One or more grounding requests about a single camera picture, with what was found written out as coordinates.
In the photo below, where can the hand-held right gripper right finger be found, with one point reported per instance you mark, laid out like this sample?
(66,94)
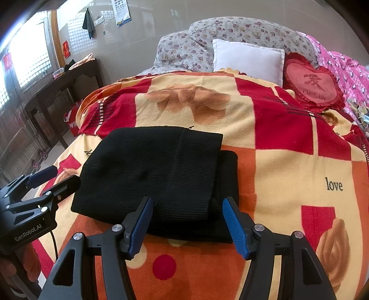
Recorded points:
(235,228)

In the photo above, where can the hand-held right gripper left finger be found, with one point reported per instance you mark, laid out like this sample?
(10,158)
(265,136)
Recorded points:
(141,228)

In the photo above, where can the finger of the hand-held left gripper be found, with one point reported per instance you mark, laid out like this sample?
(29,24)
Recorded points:
(40,177)
(62,189)

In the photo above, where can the black pants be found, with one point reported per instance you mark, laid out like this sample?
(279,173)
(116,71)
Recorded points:
(129,173)

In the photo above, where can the person's left hand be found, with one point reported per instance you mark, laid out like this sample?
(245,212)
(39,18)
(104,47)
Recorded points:
(11,268)

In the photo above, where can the metal door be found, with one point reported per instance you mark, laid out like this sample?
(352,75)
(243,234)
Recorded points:
(17,129)

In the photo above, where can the red bag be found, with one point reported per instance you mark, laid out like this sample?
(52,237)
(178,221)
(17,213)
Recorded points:
(73,121)

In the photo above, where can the dark wooden table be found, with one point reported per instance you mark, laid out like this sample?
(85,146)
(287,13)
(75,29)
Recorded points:
(49,101)

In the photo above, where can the red and yellow printed blanket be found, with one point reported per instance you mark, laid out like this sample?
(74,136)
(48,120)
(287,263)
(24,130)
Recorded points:
(288,161)

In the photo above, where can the clear plastic box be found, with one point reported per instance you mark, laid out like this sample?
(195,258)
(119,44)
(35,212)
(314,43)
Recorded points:
(59,73)

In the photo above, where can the peach cloth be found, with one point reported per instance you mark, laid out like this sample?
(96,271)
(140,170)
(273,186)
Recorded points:
(82,62)

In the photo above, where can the window with lattice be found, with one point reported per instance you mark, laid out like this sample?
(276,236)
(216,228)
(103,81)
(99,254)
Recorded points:
(28,49)

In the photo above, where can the red paper sticker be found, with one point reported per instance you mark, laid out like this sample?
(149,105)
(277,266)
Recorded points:
(66,49)

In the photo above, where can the dark hanging towel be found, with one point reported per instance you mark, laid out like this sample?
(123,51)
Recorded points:
(88,24)

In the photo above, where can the red heart pillow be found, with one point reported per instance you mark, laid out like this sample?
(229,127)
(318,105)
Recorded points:
(312,83)

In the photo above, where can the white pillow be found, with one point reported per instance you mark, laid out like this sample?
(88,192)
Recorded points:
(248,60)

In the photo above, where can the blue face mask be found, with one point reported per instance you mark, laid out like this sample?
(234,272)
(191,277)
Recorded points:
(363,118)

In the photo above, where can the small floral pillow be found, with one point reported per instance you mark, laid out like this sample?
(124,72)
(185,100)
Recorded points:
(178,52)

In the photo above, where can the pink printed quilt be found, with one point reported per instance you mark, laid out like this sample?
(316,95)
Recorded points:
(346,69)

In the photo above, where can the large floral pillow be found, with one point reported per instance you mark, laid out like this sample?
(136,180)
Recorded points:
(253,31)

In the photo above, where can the wall calendar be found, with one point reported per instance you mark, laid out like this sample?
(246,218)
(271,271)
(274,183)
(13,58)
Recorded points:
(123,13)

